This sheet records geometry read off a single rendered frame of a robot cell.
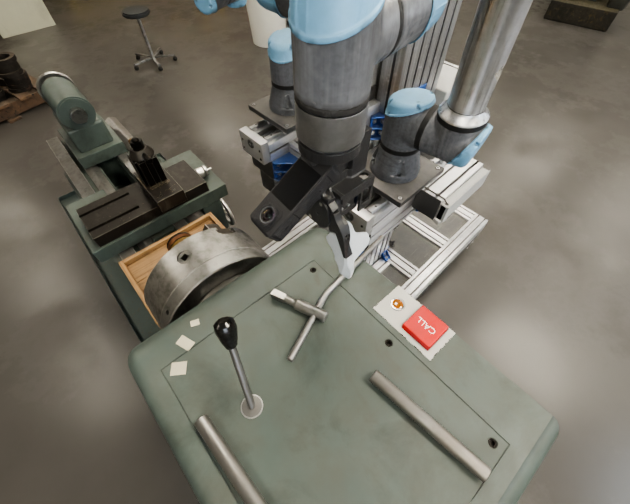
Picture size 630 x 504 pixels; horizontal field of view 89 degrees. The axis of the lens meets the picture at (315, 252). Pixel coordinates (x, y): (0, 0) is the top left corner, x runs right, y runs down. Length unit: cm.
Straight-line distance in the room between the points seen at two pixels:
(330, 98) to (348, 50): 4
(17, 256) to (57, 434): 133
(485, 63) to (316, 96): 52
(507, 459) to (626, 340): 208
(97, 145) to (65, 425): 138
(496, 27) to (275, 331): 67
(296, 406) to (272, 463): 8
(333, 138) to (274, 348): 39
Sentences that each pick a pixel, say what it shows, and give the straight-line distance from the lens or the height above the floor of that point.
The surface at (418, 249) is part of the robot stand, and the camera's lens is 210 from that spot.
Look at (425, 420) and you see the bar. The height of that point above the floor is 128.
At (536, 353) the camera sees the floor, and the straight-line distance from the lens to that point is 229.
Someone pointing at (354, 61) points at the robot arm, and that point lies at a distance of 31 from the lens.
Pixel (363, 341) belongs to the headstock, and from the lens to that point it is 61.
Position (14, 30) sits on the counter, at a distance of 666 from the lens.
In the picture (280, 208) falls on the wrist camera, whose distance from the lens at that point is 38.
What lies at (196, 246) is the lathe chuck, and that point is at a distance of 78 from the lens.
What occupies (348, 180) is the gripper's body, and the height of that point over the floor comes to 154.
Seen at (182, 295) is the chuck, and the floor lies 122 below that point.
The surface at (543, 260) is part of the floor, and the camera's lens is 270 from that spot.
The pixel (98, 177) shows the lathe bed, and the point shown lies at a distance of 174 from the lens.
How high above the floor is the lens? 182
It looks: 54 degrees down
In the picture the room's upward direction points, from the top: straight up
